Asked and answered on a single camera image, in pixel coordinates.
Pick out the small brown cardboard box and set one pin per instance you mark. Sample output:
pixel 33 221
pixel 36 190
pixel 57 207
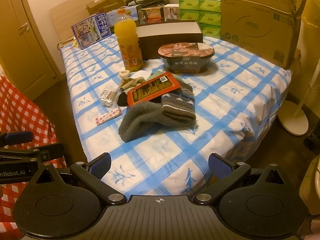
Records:
pixel 107 2

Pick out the black bag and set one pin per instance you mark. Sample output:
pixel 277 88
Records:
pixel 150 0

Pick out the dark brown box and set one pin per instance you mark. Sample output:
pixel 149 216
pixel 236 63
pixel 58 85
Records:
pixel 170 45

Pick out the large open cardboard box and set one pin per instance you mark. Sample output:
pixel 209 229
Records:
pixel 257 30

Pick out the pink patterned strip packet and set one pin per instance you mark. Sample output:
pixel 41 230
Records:
pixel 107 116

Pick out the instant noodle bowl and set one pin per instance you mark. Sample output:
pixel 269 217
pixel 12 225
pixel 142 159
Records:
pixel 186 60

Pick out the dark blue milk carton box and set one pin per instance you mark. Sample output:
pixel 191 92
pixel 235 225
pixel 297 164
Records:
pixel 91 31

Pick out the orange juice bottle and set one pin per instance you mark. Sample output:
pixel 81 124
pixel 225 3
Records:
pixel 128 45

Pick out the small yellow object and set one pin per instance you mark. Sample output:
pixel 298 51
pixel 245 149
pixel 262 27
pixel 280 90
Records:
pixel 75 44

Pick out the beige stocking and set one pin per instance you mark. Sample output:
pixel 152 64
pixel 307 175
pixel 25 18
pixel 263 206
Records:
pixel 130 82

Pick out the grey fuzzy sock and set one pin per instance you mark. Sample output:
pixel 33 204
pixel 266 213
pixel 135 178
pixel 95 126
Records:
pixel 140 123

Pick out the light wooden headboard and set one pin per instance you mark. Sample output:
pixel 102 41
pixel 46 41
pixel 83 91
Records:
pixel 75 12

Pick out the beige hair scrunchie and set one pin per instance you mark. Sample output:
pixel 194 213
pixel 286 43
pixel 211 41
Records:
pixel 119 75

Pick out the orange and black packet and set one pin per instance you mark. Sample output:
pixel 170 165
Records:
pixel 152 90

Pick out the small box with orange picture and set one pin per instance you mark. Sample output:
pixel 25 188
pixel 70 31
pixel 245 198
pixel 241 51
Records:
pixel 152 13

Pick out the light blue milk carton box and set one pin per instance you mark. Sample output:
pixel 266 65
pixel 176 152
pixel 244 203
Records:
pixel 131 12

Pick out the beige round object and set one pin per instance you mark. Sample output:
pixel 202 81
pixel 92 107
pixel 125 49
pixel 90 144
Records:
pixel 311 187

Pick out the small white box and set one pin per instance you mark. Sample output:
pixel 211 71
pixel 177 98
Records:
pixel 172 12

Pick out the yellow curtain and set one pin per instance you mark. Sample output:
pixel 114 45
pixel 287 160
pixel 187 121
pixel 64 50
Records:
pixel 312 30

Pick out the white fan stand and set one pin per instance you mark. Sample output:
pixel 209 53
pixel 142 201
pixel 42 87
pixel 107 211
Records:
pixel 292 120

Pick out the cotton swab pack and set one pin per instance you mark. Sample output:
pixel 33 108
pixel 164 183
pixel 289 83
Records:
pixel 108 97

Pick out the black sock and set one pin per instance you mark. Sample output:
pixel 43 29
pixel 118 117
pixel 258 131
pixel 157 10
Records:
pixel 122 98

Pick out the stack of green tissue packs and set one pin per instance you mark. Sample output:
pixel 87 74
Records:
pixel 200 17

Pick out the striped grey knit sock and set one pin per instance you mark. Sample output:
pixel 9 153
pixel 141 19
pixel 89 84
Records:
pixel 177 103
pixel 185 87

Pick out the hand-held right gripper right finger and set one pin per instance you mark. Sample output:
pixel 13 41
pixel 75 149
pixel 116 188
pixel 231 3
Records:
pixel 219 166

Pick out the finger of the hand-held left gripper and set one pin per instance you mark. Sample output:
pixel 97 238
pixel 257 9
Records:
pixel 18 137
pixel 50 152

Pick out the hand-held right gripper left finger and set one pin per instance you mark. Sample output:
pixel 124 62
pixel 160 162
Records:
pixel 101 166

